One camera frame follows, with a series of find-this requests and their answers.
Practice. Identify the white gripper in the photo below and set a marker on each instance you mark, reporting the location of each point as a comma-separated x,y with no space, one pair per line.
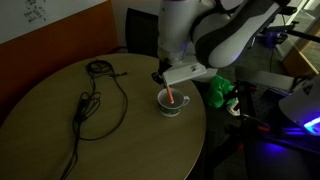
183,74

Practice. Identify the orange marker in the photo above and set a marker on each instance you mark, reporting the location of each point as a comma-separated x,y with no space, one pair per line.
170,95

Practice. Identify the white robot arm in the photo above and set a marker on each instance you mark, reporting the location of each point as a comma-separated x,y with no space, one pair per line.
226,43

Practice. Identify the white mug with green band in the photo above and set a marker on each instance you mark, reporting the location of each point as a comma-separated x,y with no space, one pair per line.
171,110

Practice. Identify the black mesh office chair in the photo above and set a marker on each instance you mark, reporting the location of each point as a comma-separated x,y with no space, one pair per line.
141,33

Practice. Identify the green plastic bag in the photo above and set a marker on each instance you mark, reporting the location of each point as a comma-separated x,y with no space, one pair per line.
218,91

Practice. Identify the white crumpled paper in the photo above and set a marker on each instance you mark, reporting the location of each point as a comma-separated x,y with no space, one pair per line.
235,107

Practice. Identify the red clamp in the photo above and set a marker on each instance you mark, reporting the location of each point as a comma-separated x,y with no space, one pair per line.
240,145
263,126

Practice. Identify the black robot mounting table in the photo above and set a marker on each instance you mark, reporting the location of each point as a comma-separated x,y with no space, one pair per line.
266,83

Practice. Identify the blue device on stand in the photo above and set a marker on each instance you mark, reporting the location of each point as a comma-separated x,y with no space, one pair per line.
275,38

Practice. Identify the whiteboard with writing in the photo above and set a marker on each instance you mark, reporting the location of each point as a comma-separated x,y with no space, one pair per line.
50,16

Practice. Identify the wooden cabinet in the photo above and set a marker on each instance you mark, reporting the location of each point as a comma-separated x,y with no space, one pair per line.
298,61

